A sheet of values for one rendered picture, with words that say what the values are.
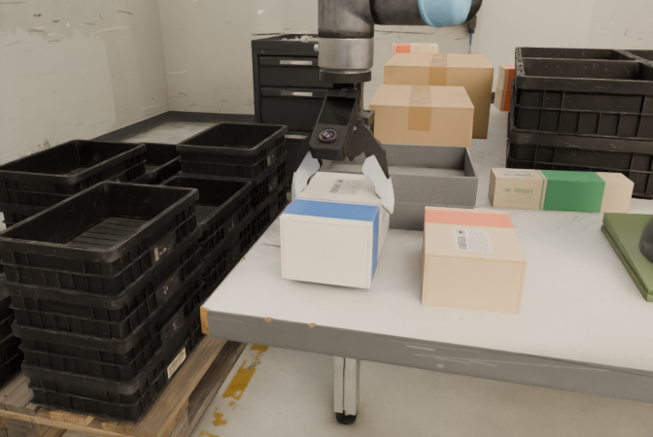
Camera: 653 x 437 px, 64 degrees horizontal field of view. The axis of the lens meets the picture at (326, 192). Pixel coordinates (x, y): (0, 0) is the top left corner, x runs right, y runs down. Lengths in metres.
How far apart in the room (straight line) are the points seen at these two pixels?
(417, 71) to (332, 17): 0.85
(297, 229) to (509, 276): 0.27
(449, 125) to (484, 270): 0.53
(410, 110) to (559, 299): 0.55
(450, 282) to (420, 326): 0.07
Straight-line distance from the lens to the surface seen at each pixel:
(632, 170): 1.17
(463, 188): 0.88
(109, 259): 1.15
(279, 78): 2.64
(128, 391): 1.32
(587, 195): 1.07
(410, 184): 0.87
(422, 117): 1.14
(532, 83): 1.10
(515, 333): 0.67
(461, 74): 1.52
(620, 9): 4.66
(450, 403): 1.63
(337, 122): 0.67
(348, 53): 0.69
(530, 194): 1.04
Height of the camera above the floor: 1.06
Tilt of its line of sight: 20 degrees down
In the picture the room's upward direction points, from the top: straight up
